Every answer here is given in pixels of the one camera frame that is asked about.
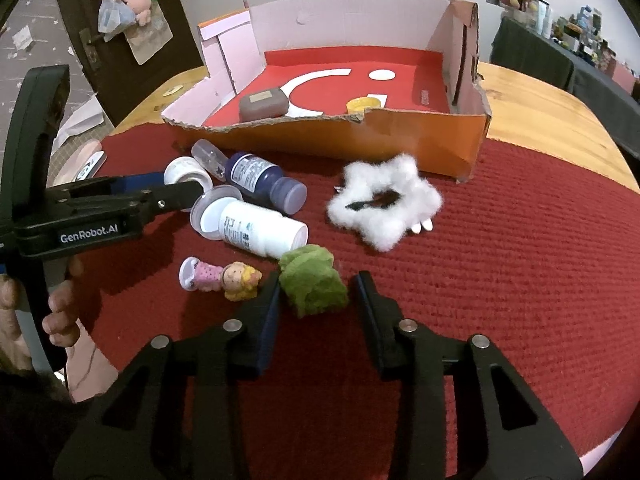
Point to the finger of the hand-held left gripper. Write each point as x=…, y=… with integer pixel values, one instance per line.
x=175, y=194
x=140, y=181

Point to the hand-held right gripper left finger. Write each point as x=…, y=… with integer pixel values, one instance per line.
x=270, y=320

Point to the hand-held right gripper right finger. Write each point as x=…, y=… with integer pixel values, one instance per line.
x=367, y=310

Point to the white tape roll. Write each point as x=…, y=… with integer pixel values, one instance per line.
x=185, y=170

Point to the small clear plastic container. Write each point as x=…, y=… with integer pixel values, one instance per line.
x=205, y=152

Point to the green fuzzy toy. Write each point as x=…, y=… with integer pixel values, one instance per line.
x=310, y=280

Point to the white plastic bottle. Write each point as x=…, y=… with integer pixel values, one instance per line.
x=250, y=225

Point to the white fluffy star hair clip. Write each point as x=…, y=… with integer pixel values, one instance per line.
x=400, y=180

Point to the orange cardboard box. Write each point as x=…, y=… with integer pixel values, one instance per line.
x=425, y=135

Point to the person's left hand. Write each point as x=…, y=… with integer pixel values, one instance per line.
x=62, y=310

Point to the small pink doll figurine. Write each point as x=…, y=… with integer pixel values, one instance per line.
x=235, y=277

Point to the pink slipper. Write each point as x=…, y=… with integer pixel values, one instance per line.
x=77, y=160

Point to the dark blue bottle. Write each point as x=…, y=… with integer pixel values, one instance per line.
x=255, y=175

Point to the white paper sheet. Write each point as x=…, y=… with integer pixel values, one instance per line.
x=80, y=120

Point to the small pale sticker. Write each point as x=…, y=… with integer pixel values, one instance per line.
x=174, y=91

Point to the dark brown door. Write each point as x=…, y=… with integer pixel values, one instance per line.
x=100, y=90

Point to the red woven mat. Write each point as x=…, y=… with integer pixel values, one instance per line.
x=500, y=285

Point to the beige card packet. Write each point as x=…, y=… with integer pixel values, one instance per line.
x=150, y=40

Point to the clear plastic bag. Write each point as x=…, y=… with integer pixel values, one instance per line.
x=114, y=17

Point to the white paper scrap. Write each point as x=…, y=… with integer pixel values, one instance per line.
x=23, y=37

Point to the yellow bottle cap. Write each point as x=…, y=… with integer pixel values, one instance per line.
x=362, y=105

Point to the dark cloth covered table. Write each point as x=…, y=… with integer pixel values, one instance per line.
x=535, y=55

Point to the row of small shelf items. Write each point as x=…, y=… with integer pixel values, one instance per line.
x=585, y=30

